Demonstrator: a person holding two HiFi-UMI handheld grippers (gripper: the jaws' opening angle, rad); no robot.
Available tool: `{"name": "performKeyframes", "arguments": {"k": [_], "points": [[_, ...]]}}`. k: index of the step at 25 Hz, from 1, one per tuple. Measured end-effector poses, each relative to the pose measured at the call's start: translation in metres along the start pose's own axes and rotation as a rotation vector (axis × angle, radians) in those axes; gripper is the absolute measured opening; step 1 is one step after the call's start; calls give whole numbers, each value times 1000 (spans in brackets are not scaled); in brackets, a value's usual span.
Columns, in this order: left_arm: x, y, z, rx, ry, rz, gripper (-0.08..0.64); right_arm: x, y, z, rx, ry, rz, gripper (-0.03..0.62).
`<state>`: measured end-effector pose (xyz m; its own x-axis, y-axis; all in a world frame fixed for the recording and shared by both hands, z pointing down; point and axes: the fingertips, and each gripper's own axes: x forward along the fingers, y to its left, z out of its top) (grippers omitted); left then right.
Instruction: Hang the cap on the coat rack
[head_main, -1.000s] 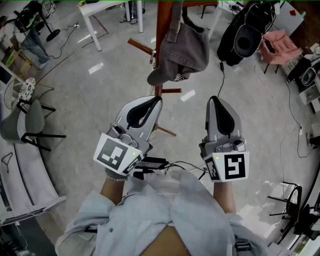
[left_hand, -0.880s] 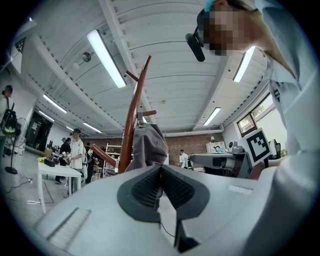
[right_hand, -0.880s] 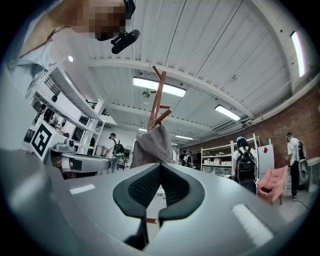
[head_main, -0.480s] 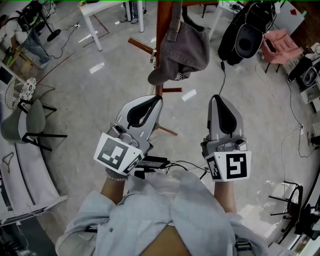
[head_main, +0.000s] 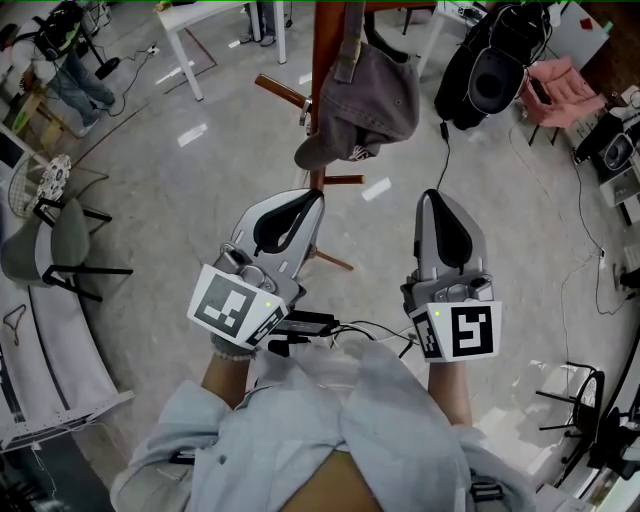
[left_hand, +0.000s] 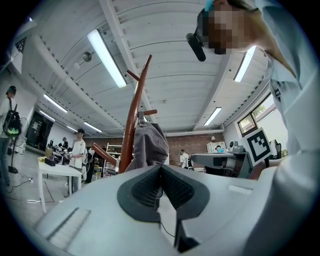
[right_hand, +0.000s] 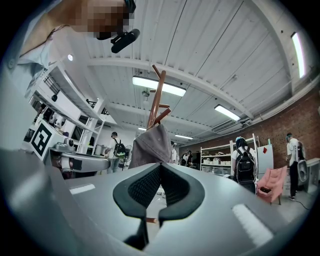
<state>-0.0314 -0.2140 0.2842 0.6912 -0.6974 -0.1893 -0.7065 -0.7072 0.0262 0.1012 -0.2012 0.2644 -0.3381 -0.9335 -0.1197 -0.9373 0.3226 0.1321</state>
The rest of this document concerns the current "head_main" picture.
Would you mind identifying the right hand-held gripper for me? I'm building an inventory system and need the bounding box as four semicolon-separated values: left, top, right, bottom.
399;188;503;364

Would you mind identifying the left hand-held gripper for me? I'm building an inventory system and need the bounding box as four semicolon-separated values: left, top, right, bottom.
187;188;326;350

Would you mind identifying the grey baseball cap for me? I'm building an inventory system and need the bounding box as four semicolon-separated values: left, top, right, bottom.
293;0;421;171

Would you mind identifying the brown wooden coat rack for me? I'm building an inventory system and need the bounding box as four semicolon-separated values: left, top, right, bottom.
253;0;437;272

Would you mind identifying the person's right forearm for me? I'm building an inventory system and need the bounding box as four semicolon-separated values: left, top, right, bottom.
425;358;474;427

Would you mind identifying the person's left forearm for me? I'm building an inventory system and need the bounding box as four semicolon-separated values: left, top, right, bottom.
201;352;259;411

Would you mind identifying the black battery pack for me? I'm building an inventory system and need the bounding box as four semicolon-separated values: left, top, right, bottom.
268;309;339;357

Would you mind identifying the white long tube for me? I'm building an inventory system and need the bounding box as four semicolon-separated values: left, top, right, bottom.
298;95;315;137

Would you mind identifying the black handheld device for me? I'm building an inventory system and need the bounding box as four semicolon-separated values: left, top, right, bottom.
529;79;554;106

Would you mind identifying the pink chair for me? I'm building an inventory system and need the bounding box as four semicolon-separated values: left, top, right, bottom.
519;57;607;129

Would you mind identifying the person's light blue shirt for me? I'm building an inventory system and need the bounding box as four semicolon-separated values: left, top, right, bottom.
109;339;539;512

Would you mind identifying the grey white machine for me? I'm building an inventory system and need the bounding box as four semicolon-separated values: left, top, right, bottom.
573;117;640;185

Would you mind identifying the white table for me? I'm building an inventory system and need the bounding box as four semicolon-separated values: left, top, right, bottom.
157;0;289;102

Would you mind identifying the grey chair with black legs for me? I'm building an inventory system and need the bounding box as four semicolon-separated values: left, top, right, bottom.
0;197;134;304

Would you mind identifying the black metal chair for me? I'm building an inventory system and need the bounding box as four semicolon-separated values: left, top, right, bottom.
537;362;606;466

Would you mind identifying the round patterned cushion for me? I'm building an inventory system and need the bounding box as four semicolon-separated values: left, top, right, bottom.
37;153;73;202

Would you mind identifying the black round-base stand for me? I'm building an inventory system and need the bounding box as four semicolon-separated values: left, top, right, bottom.
74;29;121;81

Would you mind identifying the white panel with red patch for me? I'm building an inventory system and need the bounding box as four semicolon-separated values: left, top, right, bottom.
549;0;614;71

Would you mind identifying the white curved bench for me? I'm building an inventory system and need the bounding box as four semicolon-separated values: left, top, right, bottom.
0;279;121;431

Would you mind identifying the person's chest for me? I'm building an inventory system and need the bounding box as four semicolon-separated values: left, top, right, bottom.
282;449;381;512

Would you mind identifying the thin clothes hanger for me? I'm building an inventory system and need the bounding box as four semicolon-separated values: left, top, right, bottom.
2;303;27;346

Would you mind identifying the white perforated metal beam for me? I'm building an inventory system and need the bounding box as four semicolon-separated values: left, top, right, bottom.
0;390;135;447

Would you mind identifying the white desk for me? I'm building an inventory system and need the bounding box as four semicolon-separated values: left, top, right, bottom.
534;464;640;512

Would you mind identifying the white cable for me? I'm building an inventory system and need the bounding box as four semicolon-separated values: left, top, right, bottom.
327;321;419;359

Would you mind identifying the black power cable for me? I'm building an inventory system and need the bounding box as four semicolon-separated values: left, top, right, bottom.
435;118;454;194

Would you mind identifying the pale bead bracelet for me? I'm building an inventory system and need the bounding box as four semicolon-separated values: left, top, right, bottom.
213;346;257;363

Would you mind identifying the white wire chair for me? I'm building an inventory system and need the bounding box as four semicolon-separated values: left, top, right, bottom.
7;153;74;221

